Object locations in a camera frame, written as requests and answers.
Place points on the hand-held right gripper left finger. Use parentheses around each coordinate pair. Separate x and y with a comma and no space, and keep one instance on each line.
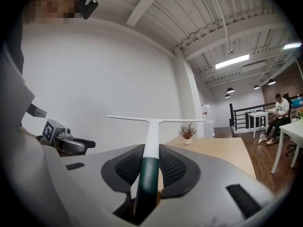
(123,167)

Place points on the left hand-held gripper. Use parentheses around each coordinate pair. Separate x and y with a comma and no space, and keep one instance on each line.
(50,132)

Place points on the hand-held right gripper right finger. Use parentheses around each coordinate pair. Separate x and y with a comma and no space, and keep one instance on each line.
(176,171)

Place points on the person's left forearm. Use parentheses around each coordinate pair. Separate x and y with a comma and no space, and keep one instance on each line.
(14,91)

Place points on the small potted dried plant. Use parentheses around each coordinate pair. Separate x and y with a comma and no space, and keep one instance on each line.
(187,132)

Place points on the white water dispenser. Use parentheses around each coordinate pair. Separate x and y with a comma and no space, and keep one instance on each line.
(207,120)

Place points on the black stair railing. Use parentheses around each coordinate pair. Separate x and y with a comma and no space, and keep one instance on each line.
(239,118)

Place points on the black pendant lamp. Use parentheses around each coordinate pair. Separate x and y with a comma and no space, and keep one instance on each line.
(230,90)
(227,96)
(271,82)
(256,87)

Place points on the small white side table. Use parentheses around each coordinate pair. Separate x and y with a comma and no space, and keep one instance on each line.
(256,114)

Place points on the long fluorescent ceiling light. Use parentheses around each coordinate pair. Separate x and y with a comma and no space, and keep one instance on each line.
(232,61)
(292,46)

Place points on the large white table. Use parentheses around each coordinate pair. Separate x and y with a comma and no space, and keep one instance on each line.
(292,128)

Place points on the black office chair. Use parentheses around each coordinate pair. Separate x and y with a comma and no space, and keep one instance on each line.
(293,126)

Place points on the person's head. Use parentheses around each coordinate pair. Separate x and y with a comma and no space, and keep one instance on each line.
(55,5)

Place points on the black head-worn camera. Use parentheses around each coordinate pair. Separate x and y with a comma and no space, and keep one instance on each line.
(91,8)

